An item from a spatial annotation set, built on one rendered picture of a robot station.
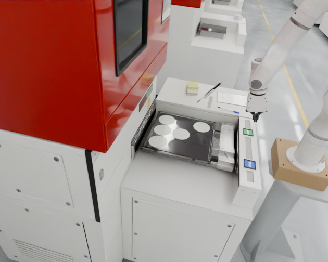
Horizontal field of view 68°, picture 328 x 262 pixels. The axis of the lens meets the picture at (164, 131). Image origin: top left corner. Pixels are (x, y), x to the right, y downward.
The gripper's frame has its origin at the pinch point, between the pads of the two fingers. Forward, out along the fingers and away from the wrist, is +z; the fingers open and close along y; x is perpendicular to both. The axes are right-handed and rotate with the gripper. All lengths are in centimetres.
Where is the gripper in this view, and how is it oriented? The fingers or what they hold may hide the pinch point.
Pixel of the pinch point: (255, 117)
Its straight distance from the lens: 138.7
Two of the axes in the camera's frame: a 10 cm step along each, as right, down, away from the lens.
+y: 9.6, 0.3, -2.7
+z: 1.3, 8.1, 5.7
